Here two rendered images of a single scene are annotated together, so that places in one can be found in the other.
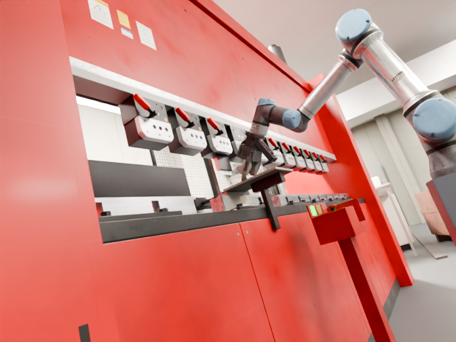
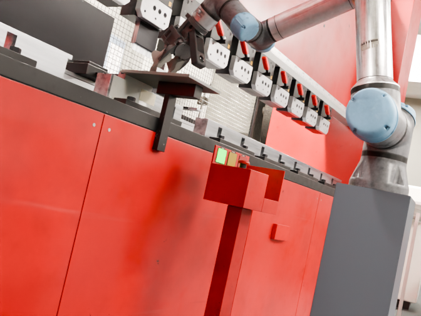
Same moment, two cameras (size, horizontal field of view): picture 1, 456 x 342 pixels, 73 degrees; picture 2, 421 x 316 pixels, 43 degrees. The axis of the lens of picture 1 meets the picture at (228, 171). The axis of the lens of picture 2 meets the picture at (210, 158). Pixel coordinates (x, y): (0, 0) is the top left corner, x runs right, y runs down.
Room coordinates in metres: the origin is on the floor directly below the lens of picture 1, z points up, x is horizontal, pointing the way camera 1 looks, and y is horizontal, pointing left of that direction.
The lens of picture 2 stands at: (-0.35, -0.33, 0.66)
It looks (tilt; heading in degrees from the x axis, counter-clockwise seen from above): 4 degrees up; 2
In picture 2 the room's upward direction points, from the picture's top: 12 degrees clockwise
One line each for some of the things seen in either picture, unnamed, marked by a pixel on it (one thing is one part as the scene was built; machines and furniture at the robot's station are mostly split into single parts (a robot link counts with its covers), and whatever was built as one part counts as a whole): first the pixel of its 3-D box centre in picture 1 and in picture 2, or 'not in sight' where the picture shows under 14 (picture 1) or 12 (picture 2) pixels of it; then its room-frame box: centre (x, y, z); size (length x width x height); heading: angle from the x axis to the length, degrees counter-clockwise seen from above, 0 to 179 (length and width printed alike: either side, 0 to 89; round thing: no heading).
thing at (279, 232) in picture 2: not in sight; (280, 232); (2.17, -0.65, 0.58); 0.15 x 0.02 x 0.07; 149
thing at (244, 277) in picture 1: (328, 283); (210, 261); (1.91, -0.36, 0.41); 3.00 x 0.21 x 0.83; 149
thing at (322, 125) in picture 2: (319, 164); (318, 117); (2.73, -0.80, 1.26); 0.15 x 0.09 x 0.17; 149
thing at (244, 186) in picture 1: (258, 180); (171, 81); (1.30, -0.11, 1.00); 0.26 x 0.18 x 0.01; 59
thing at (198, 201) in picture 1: (205, 200); (103, 72); (1.47, 0.14, 1.01); 0.26 x 0.12 x 0.05; 59
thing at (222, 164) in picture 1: (223, 165); (144, 40); (1.38, 0.01, 1.13); 0.10 x 0.02 x 0.10; 149
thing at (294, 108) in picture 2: (303, 161); (291, 98); (2.38, -0.60, 1.26); 0.15 x 0.09 x 0.17; 149
